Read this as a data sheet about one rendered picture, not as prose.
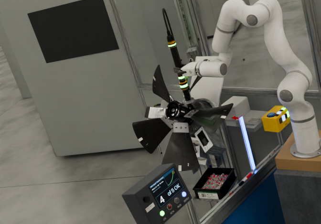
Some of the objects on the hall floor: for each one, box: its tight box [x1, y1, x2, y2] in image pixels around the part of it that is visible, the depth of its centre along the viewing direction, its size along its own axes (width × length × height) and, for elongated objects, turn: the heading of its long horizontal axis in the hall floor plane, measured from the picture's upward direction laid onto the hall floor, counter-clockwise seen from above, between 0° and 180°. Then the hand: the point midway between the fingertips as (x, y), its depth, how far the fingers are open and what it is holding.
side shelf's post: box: [241, 131, 257, 171], centre depth 360 cm, size 4×4×83 cm
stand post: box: [216, 100, 241, 189], centre depth 343 cm, size 4×9×115 cm, turn 83°
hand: (179, 68), depth 283 cm, fingers closed on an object, 4 cm apart
